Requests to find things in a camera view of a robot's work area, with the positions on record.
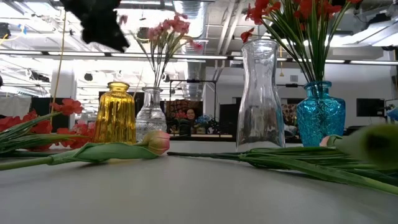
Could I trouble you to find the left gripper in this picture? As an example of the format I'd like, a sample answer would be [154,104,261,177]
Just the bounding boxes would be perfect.
[60,0,131,53]

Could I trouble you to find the pink artificial flower bunch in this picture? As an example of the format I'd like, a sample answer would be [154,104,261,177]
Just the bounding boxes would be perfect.
[0,98,96,156]
[119,12,205,94]

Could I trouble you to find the green stems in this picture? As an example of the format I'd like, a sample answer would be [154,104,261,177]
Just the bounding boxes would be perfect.
[167,146,398,195]

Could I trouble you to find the yellow ribbed glass vase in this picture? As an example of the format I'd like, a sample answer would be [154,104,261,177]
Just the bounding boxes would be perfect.
[94,81,137,144]

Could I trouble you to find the small clear cut-glass vase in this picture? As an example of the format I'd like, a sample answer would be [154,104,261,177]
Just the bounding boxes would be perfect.
[135,86,168,142]

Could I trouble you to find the distant blue flowers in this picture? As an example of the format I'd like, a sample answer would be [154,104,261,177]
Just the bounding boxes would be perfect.
[195,114,214,126]

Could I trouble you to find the blue textured glass vase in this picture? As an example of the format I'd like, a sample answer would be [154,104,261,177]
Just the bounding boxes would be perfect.
[295,80,346,147]

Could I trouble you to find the black partition panel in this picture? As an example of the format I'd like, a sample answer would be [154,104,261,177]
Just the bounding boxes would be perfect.
[30,98,71,131]

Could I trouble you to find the long ceiling light strip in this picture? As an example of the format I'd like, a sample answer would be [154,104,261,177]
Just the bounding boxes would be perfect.
[0,49,398,66]

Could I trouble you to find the dark patterned cloth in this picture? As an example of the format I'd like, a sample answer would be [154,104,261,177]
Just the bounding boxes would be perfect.
[164,99,203,125]

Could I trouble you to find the black chair back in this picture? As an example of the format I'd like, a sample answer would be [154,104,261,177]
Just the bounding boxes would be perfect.
[179,119,193,137]

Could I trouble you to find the wooden desk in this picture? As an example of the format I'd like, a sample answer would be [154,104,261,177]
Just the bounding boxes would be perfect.
[169,134,234,139]

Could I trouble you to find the black cabinet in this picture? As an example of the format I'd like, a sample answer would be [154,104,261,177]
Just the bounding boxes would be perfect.
[219,103,240,136]

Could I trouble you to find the tall clear glass carafe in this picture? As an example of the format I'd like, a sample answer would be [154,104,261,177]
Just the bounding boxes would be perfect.
[235,39,286,152]

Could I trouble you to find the yellow hanging cable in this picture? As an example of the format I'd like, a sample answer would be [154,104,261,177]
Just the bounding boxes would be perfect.
[49,9,68,125]

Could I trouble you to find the silver ceiling air duct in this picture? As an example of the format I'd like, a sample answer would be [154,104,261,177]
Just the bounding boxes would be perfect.
[172,0,208,100]

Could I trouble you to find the black wall monitor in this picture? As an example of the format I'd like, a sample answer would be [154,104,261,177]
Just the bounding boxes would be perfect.
[356,98,386,118]

